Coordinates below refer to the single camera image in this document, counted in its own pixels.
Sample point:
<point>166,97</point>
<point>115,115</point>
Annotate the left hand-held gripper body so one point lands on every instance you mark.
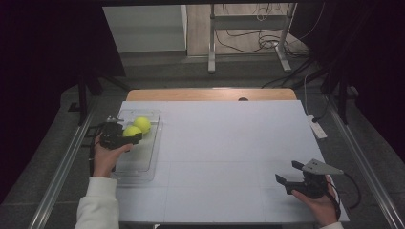
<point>111,136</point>

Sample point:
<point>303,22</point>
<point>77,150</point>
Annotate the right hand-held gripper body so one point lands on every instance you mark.
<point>313,187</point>

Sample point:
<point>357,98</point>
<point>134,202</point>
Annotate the yellow tennis ball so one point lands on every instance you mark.
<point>143,123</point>
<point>131,131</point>

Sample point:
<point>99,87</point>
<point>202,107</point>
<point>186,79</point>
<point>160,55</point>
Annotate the clear plastic container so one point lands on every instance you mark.
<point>140,159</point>

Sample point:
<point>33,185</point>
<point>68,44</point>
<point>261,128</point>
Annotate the person's right hand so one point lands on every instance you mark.
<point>324,210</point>

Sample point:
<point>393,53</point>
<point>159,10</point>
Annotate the person's left hand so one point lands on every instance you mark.
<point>103,162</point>

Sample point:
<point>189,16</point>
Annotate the white power strip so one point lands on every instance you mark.
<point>318,129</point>

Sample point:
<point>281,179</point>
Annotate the black metal stand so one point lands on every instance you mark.
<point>343,101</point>
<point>82,101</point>

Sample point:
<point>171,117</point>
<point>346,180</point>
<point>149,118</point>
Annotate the wooden table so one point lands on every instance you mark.
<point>191,94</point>

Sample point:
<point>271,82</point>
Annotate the white board table cover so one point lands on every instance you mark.
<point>207,143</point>

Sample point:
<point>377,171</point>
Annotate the dark curtain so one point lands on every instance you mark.
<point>38,63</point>
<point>375,63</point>

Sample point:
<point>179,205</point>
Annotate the white cabinet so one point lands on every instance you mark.
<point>143,28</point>

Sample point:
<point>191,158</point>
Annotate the black frame on floor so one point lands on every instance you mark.
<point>86,141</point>

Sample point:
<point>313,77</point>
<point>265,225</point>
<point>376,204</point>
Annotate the aluminium rail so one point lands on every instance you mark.
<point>60,178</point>
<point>366,168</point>

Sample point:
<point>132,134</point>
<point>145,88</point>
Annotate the grey metal desk frame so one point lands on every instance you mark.
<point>211,47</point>

